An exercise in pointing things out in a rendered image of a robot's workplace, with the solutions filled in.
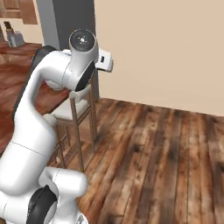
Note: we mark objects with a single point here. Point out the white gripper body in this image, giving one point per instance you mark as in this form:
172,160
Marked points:
109,62

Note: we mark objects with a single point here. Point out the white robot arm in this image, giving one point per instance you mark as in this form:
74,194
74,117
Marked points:
32,140

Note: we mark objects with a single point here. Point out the wooden stool with white cushion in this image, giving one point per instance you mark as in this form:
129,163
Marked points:
76,125

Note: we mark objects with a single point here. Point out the grey toaster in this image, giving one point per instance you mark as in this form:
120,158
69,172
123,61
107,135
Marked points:
16,39

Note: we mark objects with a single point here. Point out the dark knife block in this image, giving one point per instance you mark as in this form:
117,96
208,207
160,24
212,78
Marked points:
8,26

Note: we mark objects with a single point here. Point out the wooden wall cupboards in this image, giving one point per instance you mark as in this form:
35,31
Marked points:
27,11

